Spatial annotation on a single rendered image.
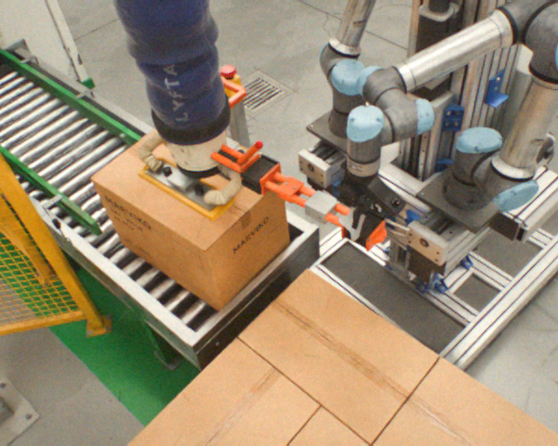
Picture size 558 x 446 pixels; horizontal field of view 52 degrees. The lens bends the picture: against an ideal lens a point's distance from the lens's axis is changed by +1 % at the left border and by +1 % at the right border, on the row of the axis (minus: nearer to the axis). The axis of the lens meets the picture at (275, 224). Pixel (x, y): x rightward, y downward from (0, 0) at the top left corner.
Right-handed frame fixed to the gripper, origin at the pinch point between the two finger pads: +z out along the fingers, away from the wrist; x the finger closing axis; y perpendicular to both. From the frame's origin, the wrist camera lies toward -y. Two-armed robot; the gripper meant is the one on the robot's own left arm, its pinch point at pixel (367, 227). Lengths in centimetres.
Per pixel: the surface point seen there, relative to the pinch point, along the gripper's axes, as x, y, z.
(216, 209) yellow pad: 12.0, 45.0, 11.3
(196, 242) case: 16, 54, 30
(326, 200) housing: -0.6, 13.2, -1.4
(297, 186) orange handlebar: -0.2, 23.0, -1.2
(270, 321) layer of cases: 8, 35, 70
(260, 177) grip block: 2.9, 33.4, -1.5
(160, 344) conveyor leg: 31, 83, 107
